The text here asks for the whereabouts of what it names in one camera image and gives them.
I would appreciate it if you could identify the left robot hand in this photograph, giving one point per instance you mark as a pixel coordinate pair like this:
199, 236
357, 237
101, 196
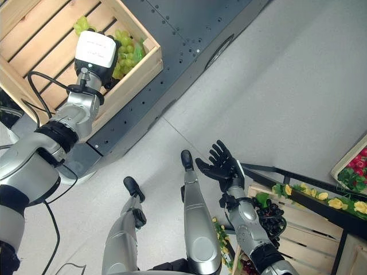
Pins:
96, 53

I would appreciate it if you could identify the green leaf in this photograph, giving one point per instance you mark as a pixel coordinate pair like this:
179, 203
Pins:
139, 51

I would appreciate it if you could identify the black metal perforated platform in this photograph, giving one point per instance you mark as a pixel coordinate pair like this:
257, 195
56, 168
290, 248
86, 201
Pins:
160, 66

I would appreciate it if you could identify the wooden crate with purple grapes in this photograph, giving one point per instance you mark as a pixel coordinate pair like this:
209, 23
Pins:
298, 237

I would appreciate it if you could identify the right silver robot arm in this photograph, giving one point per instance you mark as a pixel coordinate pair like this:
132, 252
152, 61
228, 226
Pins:
252, 229

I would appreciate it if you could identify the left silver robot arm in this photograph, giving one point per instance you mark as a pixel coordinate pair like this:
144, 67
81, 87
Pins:
43, 137

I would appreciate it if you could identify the yellow flower garland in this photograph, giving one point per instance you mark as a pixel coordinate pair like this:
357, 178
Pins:
321, 196

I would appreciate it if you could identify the small green grape bunch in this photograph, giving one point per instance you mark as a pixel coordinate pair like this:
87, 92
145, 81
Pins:
83, 25

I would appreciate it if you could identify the wooden box with red flowers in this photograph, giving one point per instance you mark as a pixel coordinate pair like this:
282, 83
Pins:
348, 163

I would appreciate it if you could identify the left silver robot leg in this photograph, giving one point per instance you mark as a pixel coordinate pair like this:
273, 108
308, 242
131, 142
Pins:
126, 229

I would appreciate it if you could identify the black metal rack frame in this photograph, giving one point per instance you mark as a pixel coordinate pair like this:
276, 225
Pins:
309, 200

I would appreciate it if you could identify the red flowers with green leaves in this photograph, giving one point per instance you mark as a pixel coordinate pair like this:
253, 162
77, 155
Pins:
355, 172

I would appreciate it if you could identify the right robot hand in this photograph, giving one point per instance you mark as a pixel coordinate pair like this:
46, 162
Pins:
220, 166

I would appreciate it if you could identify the light wooden slatted crate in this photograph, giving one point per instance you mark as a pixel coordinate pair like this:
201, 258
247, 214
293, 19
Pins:
43, 46

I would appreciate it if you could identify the dark purple grape bunch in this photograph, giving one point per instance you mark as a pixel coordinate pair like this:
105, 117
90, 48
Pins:
271, 217

